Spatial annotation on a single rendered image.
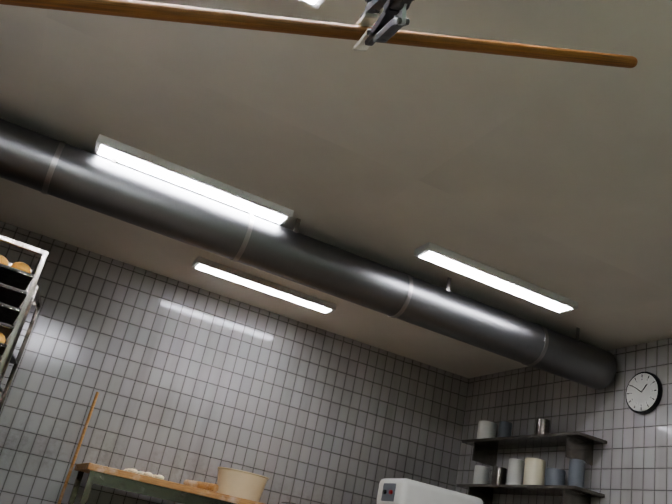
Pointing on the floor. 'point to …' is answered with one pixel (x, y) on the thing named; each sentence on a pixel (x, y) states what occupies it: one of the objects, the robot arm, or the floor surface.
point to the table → (119, 479)
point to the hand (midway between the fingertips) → (365, 32)
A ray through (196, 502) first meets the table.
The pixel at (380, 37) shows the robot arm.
